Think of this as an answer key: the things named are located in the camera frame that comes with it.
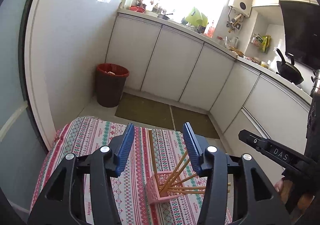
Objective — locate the bunch of wooden chopsticks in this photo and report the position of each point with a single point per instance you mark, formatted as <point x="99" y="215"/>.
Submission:
<point x="152" y="152"/>

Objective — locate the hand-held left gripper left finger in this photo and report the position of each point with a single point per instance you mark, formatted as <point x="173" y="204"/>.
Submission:
<point x="125" y="151"/>

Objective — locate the white lidded jar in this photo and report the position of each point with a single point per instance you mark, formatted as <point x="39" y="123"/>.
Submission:
<point x="265" y="64"/>

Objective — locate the person's right hand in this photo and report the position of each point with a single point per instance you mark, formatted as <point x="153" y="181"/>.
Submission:
<point x="278" y="186"/>

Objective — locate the black range hood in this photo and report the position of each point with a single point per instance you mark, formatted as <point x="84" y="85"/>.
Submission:
<point x="302" y="32"/>

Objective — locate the patterned striped tablecloth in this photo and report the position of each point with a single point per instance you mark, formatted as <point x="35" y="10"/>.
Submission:
<point x="82" y="137"/>

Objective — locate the shallow basket of food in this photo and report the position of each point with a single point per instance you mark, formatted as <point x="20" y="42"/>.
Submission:
<point x="236" y="52"/>

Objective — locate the dark red trash bin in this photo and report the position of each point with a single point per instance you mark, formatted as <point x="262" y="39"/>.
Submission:
<point x="110" y="87"/>

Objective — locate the glass kettle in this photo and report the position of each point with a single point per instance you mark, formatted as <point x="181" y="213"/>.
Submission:
<point x="232" y="42"/>

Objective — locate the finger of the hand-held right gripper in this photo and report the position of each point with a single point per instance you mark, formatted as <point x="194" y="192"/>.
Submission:
<point x="270" y="148"/>

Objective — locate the red bottle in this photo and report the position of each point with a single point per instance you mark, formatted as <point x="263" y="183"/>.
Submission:
<point x="211" y="29"/>

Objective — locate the water heater pipes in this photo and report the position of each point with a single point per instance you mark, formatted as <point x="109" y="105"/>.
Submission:
<point x="233" y="22"/>

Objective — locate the red bowl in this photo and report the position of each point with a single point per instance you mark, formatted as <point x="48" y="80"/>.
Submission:
<point x="137" y="9"/>

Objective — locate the white kitchen cabinets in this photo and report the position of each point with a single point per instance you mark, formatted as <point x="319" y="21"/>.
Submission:
<point x="175" y="64"/>

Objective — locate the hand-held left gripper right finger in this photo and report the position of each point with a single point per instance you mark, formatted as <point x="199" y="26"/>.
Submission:
<point x="192" y="151"/>

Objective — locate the wall rack with packets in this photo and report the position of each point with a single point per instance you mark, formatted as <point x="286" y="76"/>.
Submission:
<point x="261" y="42"/>

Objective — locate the olive floor mat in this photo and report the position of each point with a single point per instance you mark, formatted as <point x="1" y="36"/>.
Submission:
<point x="145" y="112"/>
<point x="192" y="122"/>

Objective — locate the dark frying pan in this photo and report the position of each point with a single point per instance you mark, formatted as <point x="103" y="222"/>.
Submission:
<point x="163" y="16"/>

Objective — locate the black wok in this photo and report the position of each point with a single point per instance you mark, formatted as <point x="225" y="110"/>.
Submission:
<point x="290" y="72"/>

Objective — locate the pink plastic basket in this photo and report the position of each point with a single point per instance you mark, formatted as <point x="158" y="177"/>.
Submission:
<point x="156" y="197"/>

